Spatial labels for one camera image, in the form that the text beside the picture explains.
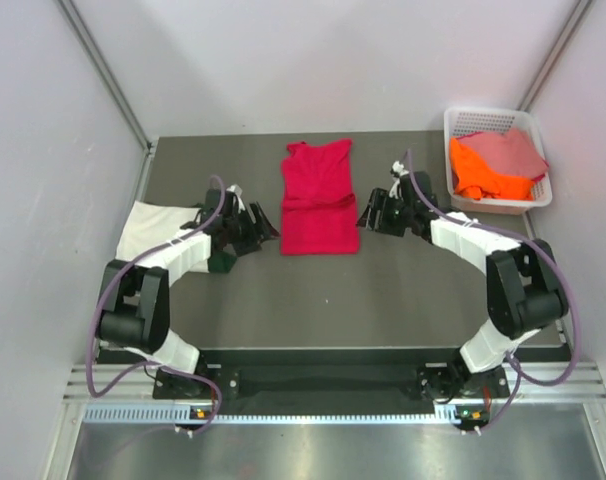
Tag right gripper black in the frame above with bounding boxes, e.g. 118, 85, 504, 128
355, 188, 414, 237

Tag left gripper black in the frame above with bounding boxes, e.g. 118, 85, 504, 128
223, 201, 280, 256

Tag crimson red t-shirt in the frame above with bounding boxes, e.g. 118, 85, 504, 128
281, 139, 360, 256

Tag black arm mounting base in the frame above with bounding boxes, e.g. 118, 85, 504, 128
152, 344, 514, 401

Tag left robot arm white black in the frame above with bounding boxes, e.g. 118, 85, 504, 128
95, 185, 280, 397

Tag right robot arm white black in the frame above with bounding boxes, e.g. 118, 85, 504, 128
357, 162, 569, 396

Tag folded dark green t-shirt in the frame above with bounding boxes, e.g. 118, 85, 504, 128
207, 251, 237, 274

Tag dark grey table mat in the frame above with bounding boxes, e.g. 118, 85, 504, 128
102, 130, 567, 350

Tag orange t-shirt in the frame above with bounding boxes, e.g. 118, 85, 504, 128
449, 138, 534, 201

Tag folded white t-shirt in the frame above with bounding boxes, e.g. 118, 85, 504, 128
115, 201, 211, 284

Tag white plastic basket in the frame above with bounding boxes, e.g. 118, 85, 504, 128
444, 107, 552, 215

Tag pink t-shirt in basket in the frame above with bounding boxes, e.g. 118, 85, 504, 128
457, 128, 549, 182

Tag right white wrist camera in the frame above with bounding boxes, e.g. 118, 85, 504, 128
388, 161, 409, 200

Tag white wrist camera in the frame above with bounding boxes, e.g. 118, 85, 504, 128
227, 184, 246, 213
388, 161, 409, 200

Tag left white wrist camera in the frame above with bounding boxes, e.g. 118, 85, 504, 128
227, 184, 246, 213

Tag grey slotted cable duct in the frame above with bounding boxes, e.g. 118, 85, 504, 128
83, 403, 483, 426

